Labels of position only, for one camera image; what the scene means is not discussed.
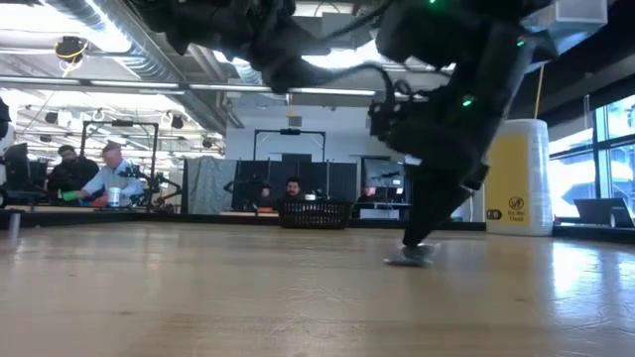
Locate black background rig frame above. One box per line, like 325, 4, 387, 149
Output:
80, 119, 161, 202
253, 128, 327, 163

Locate grey open laptop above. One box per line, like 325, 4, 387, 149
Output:
573, 197, 635, 230

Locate black plastic basket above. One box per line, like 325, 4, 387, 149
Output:
276, 198, 354, 230

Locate person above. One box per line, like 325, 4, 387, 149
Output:
73, 141, 146, 207
47, 144, 101, 202
356, 185, 382, 203
282, 177, 308, 201

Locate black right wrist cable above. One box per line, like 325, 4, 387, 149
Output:
317, 0, 398, 103

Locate grey cloth curtain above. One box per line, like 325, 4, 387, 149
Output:
184, 155, 238, 215

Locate yellow hanging cord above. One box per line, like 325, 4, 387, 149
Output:
533, 63, 546, 121

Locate small silver post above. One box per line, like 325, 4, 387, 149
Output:
8, 208, 23, 240

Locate white wipes canister yellow label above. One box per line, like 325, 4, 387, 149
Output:
483, 117, 555, 237

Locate black yellow cable reel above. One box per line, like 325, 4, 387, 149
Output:
53, 35, 90, 64

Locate black computer monitor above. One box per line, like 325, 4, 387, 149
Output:
363, 157, 407, 190

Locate long ceiling light bar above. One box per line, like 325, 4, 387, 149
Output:
0, 76, 378, 98

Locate silver ventilation duct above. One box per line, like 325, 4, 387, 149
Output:
52, 0, 234, 134

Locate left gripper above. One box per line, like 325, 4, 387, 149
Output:
250, 19, 334, 95

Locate narrow grey metal strip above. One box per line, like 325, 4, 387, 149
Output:
382, 242, 442, 268

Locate black divider panels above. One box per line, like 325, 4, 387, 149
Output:
231, 159, 358, 213

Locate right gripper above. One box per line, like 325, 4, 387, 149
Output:
369, 83, 505, 248

